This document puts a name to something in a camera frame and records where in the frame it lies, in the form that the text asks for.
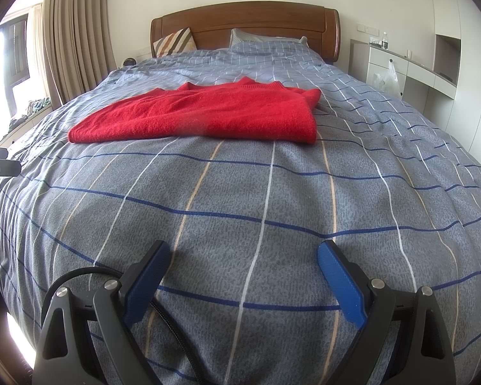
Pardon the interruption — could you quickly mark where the pile of clothes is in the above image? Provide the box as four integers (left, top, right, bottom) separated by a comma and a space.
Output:
8, 97, 52, 129

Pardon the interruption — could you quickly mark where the striped pillow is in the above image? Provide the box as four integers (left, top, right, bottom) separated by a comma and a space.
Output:
153, 27, 197, 57

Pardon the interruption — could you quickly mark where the white desk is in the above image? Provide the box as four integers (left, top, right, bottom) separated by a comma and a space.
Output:
350, 39, 458, 101

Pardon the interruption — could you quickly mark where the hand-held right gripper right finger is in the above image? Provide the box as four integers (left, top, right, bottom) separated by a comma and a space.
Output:
317, 240, 458, 385

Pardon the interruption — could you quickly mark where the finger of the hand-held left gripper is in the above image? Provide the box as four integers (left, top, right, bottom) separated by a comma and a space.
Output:
0, 146, 21, 179

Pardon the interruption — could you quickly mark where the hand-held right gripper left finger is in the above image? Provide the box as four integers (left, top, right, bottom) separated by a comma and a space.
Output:
32, 240, 172, 385

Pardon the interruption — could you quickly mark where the red sweater with white rabbit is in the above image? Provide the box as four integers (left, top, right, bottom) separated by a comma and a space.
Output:
68, 76, 322, 145

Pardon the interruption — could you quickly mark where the black braided cable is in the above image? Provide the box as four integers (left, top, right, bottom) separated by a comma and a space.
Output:
44, 267, 209, 385

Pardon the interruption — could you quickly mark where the wooden headboard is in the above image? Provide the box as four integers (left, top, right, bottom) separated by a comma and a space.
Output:
150, 1, 341, 65

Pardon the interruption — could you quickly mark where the grey pillow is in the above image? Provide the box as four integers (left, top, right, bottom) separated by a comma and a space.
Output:
228, 28, 309, 55

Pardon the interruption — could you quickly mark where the window bench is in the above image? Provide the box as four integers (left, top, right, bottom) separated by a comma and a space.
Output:
0, 104, 57, 149

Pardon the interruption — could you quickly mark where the beige curtain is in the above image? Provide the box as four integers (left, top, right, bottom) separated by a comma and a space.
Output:
26, 0, 117, 109

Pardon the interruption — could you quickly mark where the clear plastic bag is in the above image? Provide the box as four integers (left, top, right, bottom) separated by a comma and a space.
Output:
371, 59, 399, 97

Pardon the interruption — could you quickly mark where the white wardrobe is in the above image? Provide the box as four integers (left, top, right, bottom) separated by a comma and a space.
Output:
429, 0, 481, 177

